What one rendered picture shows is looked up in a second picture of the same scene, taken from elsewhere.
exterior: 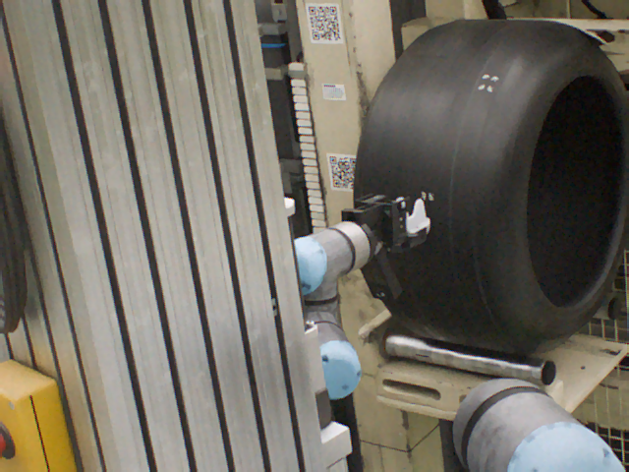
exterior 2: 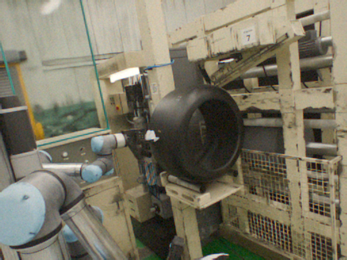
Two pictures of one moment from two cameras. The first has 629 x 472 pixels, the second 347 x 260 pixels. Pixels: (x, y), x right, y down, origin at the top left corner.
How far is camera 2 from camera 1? 109 cm
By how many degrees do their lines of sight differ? 20
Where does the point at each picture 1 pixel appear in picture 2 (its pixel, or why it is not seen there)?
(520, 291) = (186, 161)
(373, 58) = not seen: hidden behind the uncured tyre
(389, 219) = (135, 134)
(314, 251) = (99, 139)
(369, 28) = (165, 89)
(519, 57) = (190, 91)
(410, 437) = (181, 206)
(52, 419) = not seen: outside the picture
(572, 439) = (14, 188)
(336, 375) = (89, 175)
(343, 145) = not seen: hidden behind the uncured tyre
